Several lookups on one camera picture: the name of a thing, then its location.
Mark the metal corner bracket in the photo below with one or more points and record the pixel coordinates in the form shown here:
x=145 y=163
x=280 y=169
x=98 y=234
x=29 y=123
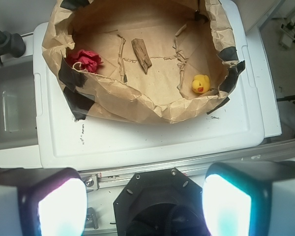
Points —
x=91 y=181

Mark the crumpled brown paper bag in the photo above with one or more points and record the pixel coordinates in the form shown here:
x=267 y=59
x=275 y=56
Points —
x=183 y=38

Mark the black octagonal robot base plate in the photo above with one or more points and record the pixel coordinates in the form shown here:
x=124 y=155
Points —
x=160 y=203

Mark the brown wood bark piece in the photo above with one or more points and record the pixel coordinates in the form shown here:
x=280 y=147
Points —
x=141 y=53

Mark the red crumpled paper ball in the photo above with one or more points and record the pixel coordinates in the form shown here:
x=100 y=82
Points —
x=82 y=60

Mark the yellow rubber duck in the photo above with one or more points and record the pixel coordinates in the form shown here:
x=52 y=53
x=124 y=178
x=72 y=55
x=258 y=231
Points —
x=201 y=84

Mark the clear plastic storage bin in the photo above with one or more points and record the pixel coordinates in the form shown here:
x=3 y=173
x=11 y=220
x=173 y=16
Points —
x=17 y=104

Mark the aluminium extrusion rail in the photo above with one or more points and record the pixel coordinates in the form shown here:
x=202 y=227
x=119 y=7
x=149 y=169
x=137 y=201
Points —
x=198 y=165

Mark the grey clamp knob stand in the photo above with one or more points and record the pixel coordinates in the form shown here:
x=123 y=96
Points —
x=12 y=44

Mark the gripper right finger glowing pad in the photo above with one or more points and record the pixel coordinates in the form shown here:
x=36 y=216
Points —
x=250 y=198

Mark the white plastic bin lid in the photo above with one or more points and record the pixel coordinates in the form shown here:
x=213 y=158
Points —
x=250 y=116

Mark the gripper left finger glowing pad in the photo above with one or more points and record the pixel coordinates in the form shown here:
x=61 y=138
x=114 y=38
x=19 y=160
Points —
x=42 y=202

